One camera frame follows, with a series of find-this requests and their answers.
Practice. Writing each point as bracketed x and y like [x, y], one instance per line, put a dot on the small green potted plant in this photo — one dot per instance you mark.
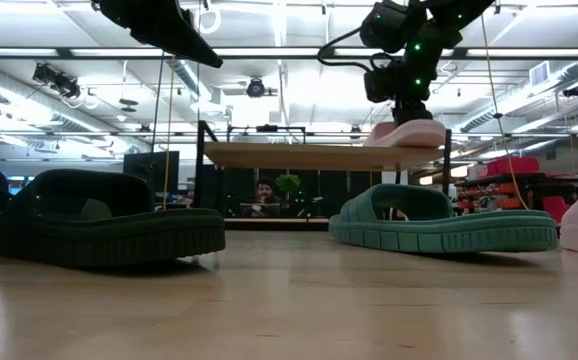
[288, 184]

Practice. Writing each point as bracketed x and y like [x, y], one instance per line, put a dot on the red plastic crate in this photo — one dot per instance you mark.
[556, 207]

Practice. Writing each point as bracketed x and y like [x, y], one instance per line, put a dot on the black computer monitor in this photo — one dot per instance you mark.
[164, 167]

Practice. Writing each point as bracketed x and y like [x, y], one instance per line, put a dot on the red storage bin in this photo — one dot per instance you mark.
[511, 166]

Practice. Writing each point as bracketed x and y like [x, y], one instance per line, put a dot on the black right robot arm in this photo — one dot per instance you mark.
[449, 12]

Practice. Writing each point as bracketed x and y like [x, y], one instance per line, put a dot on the black partition panel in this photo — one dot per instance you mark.
[234, 192]

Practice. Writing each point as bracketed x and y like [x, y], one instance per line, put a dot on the teal rubber slide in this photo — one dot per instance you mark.
[444, 235]

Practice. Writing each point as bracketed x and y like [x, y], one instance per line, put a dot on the dark green rubber slide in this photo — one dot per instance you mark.
[119, 235]

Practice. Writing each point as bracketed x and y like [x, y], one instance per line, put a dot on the wooden shelf with black frame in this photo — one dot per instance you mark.
[319, 156]

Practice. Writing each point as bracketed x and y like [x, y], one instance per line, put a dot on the round black overhead camera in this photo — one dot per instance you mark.
[255, 88]

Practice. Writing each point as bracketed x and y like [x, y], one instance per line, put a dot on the black overhead frame bar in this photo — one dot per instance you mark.
[279, 52]

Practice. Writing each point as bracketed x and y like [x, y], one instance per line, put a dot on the black workbench with orange bins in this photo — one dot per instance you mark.
[529, 182]

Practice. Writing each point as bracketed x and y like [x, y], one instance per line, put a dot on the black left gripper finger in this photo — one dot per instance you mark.
[194, 42]

